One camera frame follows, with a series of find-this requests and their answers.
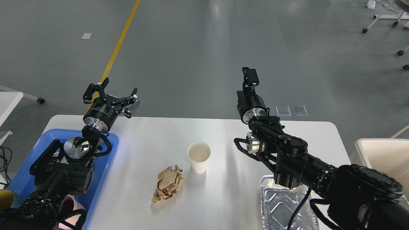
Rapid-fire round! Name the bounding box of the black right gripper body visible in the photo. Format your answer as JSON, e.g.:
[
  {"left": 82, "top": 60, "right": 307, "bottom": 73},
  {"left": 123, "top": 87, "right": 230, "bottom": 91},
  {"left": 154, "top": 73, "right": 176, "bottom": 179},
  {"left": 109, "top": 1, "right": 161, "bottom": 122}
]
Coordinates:
[{"left": 237, "top": 93, "right": 268, "bottom": 124}]

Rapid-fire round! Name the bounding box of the teal ceramic mug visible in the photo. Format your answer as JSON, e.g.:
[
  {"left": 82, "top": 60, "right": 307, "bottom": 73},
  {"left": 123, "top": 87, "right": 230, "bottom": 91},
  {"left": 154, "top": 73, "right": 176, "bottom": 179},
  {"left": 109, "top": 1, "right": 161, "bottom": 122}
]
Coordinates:
[{"left": 0, "top": 189, "right": 14, "bottom": 211}]

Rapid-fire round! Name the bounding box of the aluminium foil tray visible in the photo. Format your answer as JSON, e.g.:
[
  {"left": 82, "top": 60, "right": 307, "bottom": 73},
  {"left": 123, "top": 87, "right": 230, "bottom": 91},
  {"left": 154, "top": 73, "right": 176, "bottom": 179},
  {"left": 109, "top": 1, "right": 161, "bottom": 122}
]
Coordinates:
[{"left": 260, "top": 175, "right": 319, "bottom": 230}]

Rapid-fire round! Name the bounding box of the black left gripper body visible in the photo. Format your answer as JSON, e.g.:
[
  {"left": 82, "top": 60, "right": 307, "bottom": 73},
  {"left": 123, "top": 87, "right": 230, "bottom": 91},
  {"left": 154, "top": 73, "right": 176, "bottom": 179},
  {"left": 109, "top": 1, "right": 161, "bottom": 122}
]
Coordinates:
[{"left": 83, "top": 103, "right": 119, "bottom": 132}]

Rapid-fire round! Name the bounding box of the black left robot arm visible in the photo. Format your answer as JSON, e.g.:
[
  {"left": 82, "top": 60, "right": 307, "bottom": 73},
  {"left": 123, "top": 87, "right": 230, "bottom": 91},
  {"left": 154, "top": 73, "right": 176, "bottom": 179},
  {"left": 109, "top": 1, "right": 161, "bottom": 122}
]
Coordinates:
[{"left": 1, "top": 78, "right": 139, "bottom": 230}]

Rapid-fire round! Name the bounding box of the black cable bundle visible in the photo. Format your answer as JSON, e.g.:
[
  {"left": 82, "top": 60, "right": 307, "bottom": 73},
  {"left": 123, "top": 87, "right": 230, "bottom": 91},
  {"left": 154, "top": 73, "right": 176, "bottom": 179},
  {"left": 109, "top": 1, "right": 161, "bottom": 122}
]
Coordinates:
[{"left": 0, "top": 145, "right": 13, "bottom": 186}]

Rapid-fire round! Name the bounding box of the white side table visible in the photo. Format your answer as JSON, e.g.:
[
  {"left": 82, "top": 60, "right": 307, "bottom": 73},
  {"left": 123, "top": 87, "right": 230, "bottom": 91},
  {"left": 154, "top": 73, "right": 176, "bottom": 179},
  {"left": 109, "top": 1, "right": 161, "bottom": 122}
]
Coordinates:
[{"left": 0, "top": 91, "right": 23, "bottom": 126}]

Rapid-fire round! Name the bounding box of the white wheeled frame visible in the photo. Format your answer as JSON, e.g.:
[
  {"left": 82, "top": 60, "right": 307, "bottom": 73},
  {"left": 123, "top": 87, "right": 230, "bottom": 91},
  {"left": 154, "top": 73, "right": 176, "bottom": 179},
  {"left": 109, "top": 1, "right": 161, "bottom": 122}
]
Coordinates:
[{"left": 362, "top": 0, "right": 409, "bottom": 71}]

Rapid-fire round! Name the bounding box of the pink plastic mug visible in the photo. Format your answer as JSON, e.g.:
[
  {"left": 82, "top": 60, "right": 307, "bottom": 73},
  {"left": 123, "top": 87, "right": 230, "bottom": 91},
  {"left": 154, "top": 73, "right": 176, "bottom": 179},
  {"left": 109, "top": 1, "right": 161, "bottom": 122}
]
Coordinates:
[{"left": 58, "top": 195, "right": 87, "bottom": 230}]

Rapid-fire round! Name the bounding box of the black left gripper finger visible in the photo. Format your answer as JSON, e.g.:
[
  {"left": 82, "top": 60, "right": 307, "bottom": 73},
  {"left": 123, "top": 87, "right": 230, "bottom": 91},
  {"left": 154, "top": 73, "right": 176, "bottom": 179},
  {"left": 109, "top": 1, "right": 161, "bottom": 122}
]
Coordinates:
[
  {"left": 112, "top": 88, "right": 140, "bottom": 119},
  {"left": 83, "top": 78, "right": 109, "bottom": 104}
]

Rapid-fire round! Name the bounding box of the cream plastic bin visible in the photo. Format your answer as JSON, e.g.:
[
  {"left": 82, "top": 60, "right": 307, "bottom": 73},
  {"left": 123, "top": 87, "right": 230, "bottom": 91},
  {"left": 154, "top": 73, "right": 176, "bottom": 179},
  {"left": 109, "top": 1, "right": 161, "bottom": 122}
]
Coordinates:
[{"left": 349, "top": 138, "right": 409, "bottom": 197}]

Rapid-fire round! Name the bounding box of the crumpled brown paper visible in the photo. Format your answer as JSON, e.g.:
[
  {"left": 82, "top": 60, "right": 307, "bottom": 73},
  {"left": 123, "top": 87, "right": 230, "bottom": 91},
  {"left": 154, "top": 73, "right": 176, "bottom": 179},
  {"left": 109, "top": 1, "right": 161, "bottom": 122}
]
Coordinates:
[{"left": 151, "top": 165, "right": 186, "bottom": 203}]

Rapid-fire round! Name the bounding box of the white paper cup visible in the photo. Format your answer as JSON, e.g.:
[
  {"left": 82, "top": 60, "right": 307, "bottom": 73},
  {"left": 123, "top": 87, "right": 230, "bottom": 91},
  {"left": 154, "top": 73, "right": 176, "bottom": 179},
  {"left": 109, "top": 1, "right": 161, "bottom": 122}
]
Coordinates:
[{"left": 187, "top": 142, "right": 212, "bottom": 174}]

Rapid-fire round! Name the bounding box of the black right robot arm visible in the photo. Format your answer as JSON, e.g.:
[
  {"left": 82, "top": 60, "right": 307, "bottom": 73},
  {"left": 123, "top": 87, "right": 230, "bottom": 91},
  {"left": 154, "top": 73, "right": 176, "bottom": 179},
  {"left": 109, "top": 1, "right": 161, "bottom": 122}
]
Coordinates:
[{"left": 234, "top": 67, "right": 408, "bottom": 230}]

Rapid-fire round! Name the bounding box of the blue plastic tray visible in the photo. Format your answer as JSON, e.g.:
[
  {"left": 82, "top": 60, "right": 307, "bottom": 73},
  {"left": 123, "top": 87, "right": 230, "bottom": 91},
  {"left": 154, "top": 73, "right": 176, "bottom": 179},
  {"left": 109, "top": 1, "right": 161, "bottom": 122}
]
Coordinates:
[{"left": 6, "top": 129, "right": 119, "bottom": 230}]

